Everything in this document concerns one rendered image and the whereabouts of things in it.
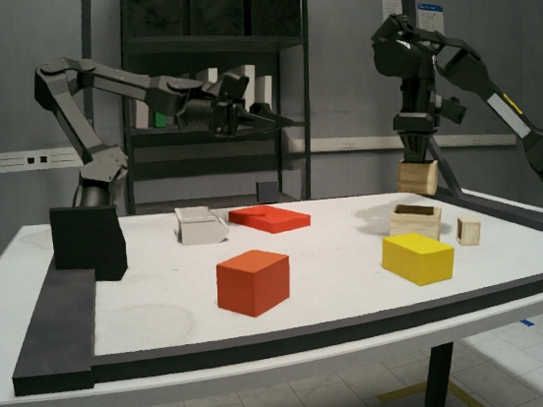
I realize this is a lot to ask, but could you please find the red flat rectangular block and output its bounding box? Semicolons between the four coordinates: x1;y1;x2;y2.
228;204;311;234

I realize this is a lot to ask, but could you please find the orange cube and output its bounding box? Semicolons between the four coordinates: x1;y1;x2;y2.
215;249;290;318

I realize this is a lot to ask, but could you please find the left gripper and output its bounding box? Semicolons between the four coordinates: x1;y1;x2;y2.
393;79;440;164

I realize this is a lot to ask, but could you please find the white open tray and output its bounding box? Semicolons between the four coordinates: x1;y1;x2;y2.
175;206;230;247

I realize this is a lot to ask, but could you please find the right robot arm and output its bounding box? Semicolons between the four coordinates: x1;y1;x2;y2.
34;57;250;211

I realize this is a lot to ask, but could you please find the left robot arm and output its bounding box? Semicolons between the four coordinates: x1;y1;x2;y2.
371;13;543;182

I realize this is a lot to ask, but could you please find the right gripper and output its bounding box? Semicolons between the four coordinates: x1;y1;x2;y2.
204;100;293;138

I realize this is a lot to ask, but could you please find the yellow rectangular block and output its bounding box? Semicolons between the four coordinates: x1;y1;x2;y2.
382;233;454;286

